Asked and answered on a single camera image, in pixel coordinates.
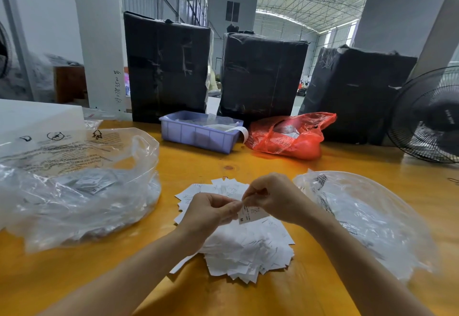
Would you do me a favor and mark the person's left hand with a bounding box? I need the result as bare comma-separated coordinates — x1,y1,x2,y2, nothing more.
178,193,243,252

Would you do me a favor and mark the person's right hand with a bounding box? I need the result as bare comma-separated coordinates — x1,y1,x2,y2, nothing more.
242,173,318,227

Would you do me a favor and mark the white paper label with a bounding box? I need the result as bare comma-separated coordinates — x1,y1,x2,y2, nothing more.
238,203,270,225

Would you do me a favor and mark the person's left forearm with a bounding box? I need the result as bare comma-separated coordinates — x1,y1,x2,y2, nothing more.
38,229,210,316

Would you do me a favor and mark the person's right forearm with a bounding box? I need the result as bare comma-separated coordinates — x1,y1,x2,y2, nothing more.
303,210,436,316

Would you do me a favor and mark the pile of white paper tags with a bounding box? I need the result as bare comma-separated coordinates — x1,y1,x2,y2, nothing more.
169,177,295,284

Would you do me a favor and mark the red plastic bag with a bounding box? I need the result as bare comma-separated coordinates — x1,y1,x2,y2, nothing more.
245,112,338,161

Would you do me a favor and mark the white label strip roll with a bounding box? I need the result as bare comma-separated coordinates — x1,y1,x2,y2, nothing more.
202,124,249,144

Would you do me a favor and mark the blue plastic bin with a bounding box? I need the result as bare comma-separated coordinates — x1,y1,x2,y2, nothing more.
159,110,244,155

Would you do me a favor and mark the crumpled clear plastic bag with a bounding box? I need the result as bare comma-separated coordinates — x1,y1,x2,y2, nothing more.
293,170,439,281

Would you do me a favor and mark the medium black wrapped package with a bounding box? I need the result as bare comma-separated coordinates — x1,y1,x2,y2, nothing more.
218,32,310,123

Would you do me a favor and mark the wide black wrapped package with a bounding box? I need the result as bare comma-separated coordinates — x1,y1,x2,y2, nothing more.
299,44,418,146

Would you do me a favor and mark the tall black wrapped package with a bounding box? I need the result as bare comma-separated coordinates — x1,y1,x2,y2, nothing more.
123,11,214,124

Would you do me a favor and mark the large printed clear plastic bag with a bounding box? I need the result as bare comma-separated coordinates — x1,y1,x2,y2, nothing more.
0,127,162,254

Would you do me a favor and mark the black standing fan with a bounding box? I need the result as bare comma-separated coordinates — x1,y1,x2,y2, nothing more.
387,66,459,164

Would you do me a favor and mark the brown wooden cabinet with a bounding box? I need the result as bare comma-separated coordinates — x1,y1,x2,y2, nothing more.
54,65,89,107

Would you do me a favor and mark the white foam box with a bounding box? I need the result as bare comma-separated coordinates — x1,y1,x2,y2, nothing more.
0,99,87,159

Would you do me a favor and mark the white square pillar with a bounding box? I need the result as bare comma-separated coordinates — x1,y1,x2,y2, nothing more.
71,0,132,121

